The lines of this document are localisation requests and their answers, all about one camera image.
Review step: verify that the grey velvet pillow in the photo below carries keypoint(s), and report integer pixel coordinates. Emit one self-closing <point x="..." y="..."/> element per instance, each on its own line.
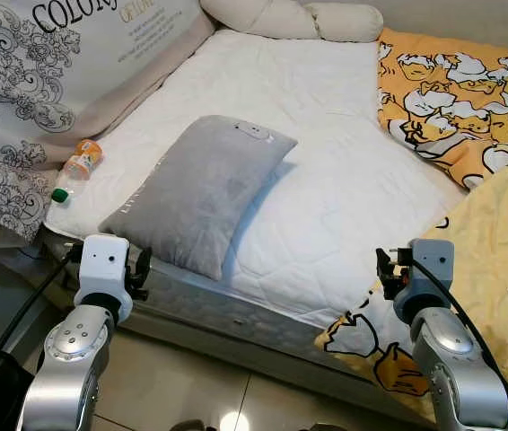
<point x="200" y="189"/>

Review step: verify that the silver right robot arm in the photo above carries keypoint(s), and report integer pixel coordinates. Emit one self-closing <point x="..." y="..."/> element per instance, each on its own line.
<point x="451" y="368"/>

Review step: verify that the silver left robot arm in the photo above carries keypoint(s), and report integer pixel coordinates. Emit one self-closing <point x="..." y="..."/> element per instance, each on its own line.
<point x="65" y="359"/>

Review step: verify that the yellow cartoon egg blanket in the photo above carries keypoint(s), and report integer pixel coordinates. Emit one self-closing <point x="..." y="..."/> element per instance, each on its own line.
<point x="496" y="251"/>

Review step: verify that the grey bed base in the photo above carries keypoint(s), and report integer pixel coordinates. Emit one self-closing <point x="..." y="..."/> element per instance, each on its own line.
<point x="236" y="346"/>

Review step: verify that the white quilted mattress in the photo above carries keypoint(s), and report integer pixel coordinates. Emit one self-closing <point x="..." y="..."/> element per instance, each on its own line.
<point x="344" y="162"/>

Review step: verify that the plastic bottle with orange label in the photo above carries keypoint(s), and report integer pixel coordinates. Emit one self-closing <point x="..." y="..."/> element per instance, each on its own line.
<point x="79" y="166"/>

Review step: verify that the robot left leg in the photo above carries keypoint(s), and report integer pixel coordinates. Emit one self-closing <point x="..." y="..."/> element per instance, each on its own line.
<point x="188" y="426"/>

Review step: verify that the beige headboard cushion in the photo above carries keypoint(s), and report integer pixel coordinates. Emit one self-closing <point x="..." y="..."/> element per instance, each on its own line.
<point x="137" y="85"/>

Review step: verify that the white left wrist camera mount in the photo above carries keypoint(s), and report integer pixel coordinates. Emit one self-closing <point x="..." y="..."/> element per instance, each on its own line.
<point x="101" y="265"/>

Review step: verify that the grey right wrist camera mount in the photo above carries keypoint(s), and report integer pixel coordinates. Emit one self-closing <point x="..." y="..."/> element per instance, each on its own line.
<point x="433" y="265"/>

